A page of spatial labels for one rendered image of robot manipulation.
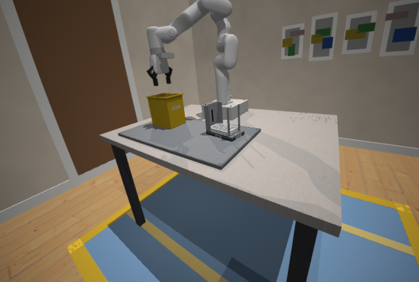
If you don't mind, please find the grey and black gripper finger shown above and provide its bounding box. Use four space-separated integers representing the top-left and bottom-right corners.
147 66 158 86
165 67 172 84

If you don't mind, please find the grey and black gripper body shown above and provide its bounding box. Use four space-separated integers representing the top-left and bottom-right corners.
149 54 169 74

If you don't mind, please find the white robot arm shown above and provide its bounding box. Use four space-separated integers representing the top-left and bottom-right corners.
147 0 238 104

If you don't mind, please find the olive-yellow open-top bin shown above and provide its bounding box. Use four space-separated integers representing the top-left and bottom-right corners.
146 93 186 129

